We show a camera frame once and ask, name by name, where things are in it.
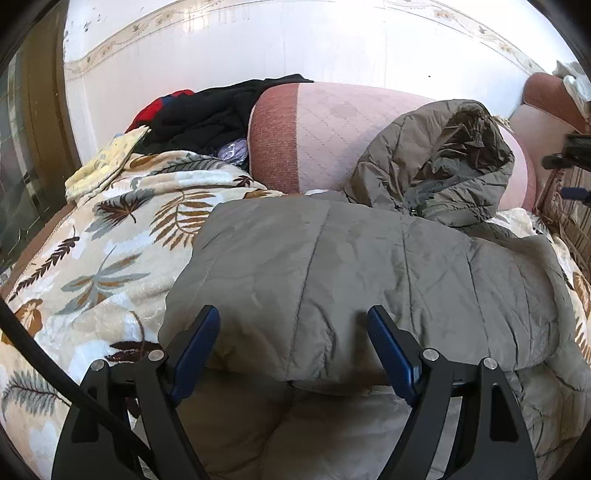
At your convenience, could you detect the yellow cloth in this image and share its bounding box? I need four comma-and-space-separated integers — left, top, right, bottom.
65, 126, 149, 203

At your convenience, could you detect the pink sofa armrest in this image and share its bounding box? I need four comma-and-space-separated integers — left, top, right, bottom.
247, 81, 538, 213

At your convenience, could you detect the red garment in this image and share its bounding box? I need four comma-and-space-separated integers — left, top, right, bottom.
125, 89, 194, 133

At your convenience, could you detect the striped floral back cushion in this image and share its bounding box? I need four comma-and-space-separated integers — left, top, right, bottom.
536, 167, 590, 280

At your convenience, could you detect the wooden glass door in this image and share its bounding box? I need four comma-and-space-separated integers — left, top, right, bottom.
1, 1, 81, 271

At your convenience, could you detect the white crumpled cloth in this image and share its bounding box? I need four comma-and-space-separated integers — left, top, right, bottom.
553, 61, 590, 108

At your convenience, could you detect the grey quilted hooded jacket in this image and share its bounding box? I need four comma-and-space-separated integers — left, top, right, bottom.
158, 100, 590, 479

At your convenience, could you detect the black cable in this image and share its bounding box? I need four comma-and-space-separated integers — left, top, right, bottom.
0, 297, 158, 471

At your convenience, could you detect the leaf pattern plush blanket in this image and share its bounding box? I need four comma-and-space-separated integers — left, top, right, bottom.
4, 151, 277, 479

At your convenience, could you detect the black garment pile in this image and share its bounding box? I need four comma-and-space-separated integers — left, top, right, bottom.
134, 74, 308, 155

